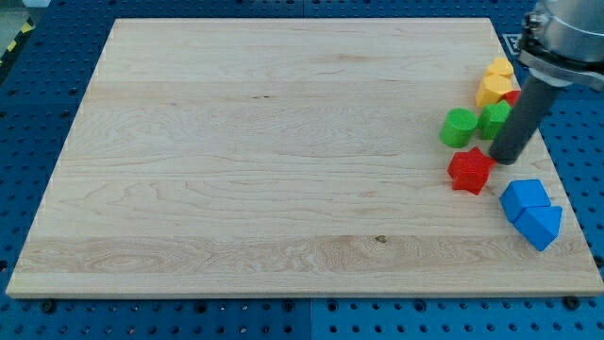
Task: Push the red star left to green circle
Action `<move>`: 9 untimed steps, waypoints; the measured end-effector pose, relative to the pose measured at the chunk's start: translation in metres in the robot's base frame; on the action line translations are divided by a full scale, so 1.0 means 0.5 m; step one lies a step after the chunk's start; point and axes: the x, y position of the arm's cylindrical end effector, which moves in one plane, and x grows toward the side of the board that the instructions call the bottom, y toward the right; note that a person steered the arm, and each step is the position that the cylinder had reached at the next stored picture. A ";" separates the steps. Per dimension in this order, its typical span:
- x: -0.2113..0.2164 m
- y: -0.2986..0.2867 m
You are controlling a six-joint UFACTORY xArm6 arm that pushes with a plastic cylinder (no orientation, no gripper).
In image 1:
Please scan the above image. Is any blue triangle block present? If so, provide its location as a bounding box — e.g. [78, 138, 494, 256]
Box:
[512, 206, 562, 251]

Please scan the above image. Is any green star block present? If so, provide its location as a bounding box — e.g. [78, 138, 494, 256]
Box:
[478, 100, 512, 140]

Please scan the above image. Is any blue cube block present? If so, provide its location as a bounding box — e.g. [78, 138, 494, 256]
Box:
[499, 178, 551, 223]

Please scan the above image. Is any small red block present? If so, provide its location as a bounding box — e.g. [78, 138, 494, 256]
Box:
[503, 90, 521, 107]

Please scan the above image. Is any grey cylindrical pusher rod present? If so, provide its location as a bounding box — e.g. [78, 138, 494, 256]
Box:
[489, 74, 562, 165]

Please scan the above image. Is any yellow hexagon block front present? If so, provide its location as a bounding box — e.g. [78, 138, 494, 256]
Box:
[475, 75, 513, 108]

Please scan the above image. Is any light wooden board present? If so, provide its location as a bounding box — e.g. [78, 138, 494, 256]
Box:
[7, 18, 603, 299]

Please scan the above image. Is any red star block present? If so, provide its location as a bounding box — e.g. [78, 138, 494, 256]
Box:
[447, 147, 496, 196]

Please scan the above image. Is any green cylinder block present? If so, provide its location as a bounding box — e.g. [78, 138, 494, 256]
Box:
[439, 108, 478, 148]

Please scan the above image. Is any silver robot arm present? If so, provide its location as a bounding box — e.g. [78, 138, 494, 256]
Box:
[489, 0, 603, 165]

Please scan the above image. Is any yellow block back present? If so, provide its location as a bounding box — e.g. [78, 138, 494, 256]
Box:
[484, 57, 514, 78]

